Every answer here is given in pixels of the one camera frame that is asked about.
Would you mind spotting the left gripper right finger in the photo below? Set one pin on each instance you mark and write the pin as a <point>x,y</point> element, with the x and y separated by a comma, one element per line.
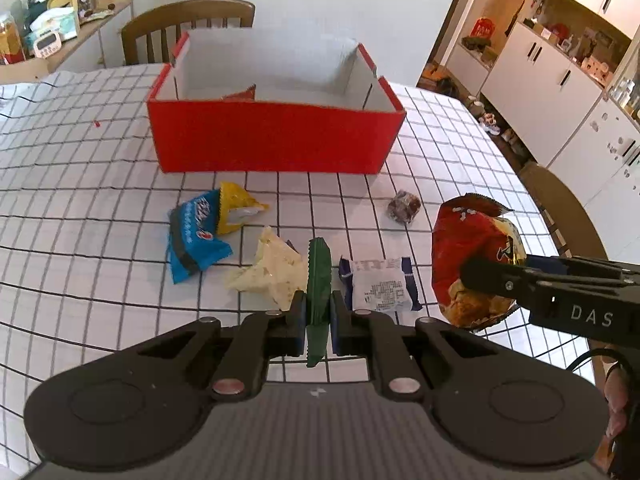
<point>386,346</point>

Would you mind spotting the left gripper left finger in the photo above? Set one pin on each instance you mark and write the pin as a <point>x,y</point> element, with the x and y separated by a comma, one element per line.
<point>244,351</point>

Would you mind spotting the white and navy snack packet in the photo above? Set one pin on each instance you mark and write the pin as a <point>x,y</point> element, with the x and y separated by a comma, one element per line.
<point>386,286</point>

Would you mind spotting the pale cream snack packet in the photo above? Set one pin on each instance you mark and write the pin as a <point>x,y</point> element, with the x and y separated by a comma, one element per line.
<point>278,271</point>

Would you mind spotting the green snack packet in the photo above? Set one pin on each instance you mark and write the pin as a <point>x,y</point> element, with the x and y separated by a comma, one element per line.
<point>319,288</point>

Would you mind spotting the blue snack packet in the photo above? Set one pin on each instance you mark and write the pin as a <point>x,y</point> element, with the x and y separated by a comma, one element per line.
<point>193,243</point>

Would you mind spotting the red chips bag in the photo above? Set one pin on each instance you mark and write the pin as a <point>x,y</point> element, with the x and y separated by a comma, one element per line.
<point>471,241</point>

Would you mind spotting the yellow snack packet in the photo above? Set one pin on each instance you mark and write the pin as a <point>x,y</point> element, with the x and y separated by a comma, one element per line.
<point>236,208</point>

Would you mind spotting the small dark candy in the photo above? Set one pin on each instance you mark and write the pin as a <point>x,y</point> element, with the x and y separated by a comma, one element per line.
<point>403,207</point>

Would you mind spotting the person's right hand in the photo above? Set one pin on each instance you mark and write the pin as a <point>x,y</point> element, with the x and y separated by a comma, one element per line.
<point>621,449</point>

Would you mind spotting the white checkered tablecloth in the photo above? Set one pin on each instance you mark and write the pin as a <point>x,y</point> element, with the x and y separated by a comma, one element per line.
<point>84,222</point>

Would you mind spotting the white storage cabinet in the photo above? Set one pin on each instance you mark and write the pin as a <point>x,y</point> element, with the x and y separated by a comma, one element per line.
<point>563,78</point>

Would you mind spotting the red cardboard box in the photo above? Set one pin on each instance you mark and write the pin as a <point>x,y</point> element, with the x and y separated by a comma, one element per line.
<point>320,104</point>

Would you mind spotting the orange snack in box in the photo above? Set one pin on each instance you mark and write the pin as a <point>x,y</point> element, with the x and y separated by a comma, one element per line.
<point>245,95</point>

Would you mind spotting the white side cabinet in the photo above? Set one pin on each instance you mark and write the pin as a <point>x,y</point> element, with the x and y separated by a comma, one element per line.
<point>98,45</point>

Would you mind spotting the brown wooden chair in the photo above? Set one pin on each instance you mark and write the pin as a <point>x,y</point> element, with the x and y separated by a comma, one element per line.
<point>145,39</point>

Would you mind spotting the white digital timer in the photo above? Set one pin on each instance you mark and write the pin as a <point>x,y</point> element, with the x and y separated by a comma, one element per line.
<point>47,44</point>

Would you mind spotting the tissue box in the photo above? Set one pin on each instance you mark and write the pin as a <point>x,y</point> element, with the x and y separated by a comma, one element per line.
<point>65,21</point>

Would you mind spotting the orange drink bottle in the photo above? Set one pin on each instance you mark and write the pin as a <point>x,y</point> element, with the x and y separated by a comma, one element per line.
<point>11,50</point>

